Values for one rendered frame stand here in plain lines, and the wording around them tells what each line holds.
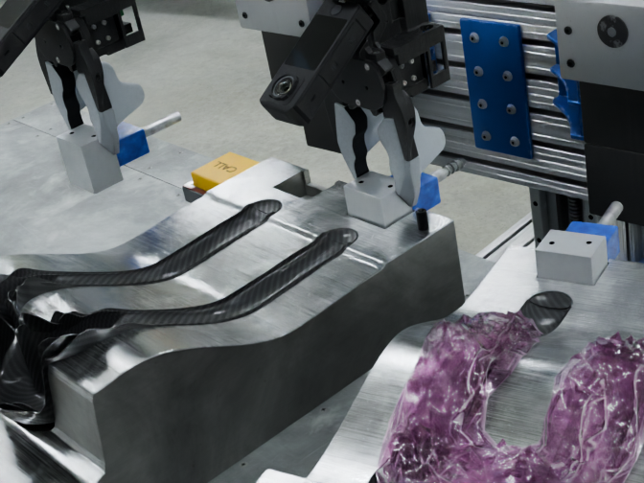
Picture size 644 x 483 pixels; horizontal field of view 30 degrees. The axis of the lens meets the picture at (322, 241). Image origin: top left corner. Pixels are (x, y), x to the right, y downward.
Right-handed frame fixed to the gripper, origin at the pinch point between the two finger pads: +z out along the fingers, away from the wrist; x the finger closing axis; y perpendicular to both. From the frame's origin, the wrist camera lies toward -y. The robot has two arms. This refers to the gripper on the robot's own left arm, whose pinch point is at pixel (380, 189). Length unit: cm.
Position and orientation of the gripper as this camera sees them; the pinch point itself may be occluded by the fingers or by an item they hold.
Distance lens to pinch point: 109.9
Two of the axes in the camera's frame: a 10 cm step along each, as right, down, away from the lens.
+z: 1.8, 8.6, 4.9
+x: -6.5, -2.7, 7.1
